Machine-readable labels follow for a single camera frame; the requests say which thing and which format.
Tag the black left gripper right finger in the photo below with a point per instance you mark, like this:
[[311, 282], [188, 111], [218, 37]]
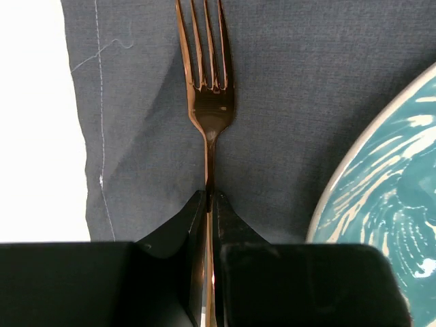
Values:
[[258, 283]]

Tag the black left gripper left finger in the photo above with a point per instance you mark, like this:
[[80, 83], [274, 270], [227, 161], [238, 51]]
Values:
[[156, 281]]

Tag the teal and red plate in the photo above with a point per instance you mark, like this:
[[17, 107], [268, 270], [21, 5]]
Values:
[[383, 194]]

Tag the copper fork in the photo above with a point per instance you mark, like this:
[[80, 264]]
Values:
[[211, 108]]

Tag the grey cloth placemat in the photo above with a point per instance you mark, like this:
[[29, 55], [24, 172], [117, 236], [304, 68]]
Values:
[[309, 77]]

